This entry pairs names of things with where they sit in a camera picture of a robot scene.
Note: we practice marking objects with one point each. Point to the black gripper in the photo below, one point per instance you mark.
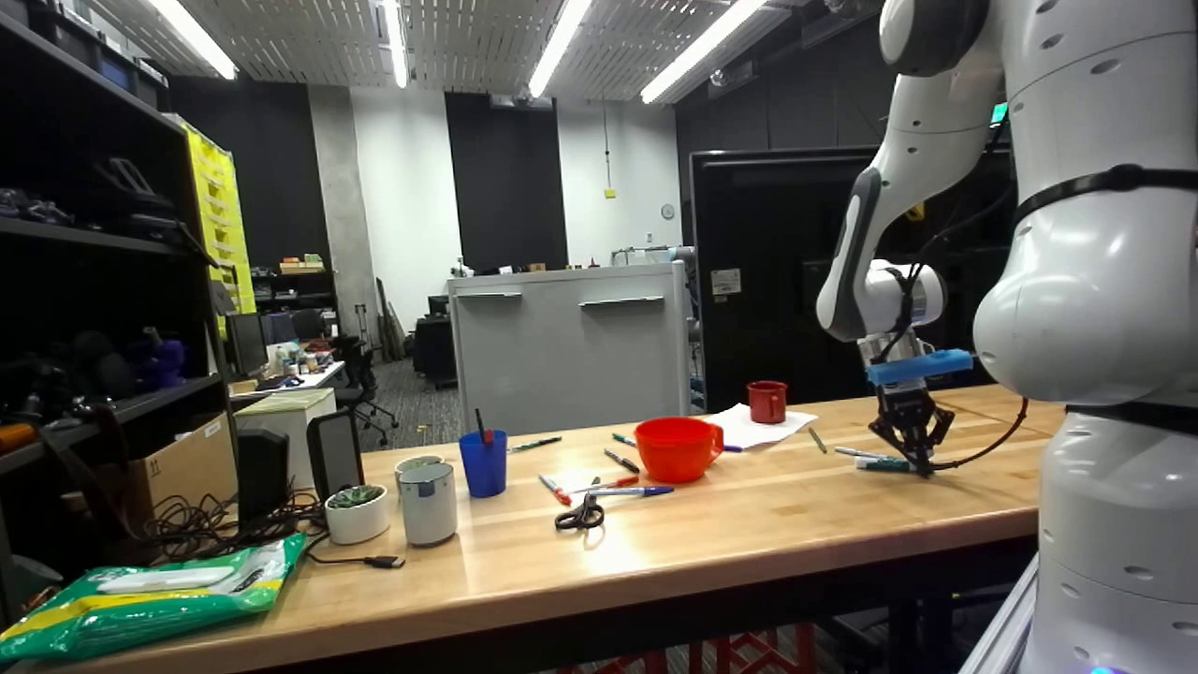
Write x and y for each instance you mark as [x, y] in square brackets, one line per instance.
[917, 414]

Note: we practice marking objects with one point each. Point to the green capped marker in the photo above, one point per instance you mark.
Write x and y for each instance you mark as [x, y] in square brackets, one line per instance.
[883, 464]

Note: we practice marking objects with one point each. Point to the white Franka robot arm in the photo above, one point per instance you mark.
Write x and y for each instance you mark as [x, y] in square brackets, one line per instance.
[1099, 310]

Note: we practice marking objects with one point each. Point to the bright red plastic cup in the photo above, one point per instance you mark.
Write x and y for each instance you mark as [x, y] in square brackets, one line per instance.
[677, 450]

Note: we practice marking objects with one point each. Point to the black marker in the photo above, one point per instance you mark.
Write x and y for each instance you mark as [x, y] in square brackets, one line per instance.
[536, 442]

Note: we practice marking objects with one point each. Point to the blue cup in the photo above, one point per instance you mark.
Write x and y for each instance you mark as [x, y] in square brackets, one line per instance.
[486, 464]

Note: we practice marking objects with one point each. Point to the marker standing in cup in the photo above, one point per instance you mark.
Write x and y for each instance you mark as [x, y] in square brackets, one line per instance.
[480, 427]

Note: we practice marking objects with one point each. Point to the white paper sheet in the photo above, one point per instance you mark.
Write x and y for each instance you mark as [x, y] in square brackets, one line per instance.
[761, 433]

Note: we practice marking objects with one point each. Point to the dark red mug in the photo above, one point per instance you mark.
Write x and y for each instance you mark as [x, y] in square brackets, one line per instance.
[769, 403]

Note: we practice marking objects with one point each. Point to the black door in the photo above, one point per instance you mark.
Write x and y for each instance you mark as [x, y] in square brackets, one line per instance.
[774, 273]

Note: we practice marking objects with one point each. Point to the white door sign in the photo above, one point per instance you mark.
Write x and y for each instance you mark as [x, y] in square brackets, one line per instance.
[729, 282]

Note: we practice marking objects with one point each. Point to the black scissors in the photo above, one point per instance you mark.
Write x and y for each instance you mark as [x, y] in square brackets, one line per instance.
[581, 513]

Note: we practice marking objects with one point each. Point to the grey metal cabinet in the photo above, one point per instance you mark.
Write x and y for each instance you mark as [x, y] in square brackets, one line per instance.
[567, 357]

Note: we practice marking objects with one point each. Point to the ceiling light strip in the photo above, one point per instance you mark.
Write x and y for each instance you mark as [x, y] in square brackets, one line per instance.
[395, 37]
[703, 50]
[194, 37]
[560, 47]

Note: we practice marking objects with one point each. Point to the white grey mug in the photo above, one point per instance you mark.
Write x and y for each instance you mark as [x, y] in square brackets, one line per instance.
[427, 501]

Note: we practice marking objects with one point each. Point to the black office chair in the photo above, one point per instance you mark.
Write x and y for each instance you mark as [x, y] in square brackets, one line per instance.
[364, 378]

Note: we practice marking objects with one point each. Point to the small white plant pot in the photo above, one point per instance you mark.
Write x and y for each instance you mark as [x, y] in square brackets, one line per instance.
[359, 513]

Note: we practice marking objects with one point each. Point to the black speaker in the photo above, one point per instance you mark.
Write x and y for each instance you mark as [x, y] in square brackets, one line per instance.
[335, 453]
[264, 475]

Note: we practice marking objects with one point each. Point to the cluttered work desk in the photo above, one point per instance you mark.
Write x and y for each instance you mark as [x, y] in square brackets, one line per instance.
[295, 375]

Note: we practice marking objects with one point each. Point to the black computer monitor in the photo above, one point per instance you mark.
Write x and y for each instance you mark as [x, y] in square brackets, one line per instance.
[246, 342]

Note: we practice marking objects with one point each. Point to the cardboard box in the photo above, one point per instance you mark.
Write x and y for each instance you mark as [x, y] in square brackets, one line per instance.
[189, 468]

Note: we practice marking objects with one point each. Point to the yellow storage rack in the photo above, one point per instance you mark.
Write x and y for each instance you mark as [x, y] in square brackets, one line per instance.
[224, 209]

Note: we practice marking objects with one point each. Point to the green wipes packet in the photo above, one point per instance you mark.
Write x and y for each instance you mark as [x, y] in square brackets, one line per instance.
[138, 600]

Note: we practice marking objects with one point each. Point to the black shelving unit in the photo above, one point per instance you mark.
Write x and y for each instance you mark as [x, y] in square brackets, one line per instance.
[77, 310]

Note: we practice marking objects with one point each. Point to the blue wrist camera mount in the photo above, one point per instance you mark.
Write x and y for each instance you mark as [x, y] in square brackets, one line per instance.
[923, 369]

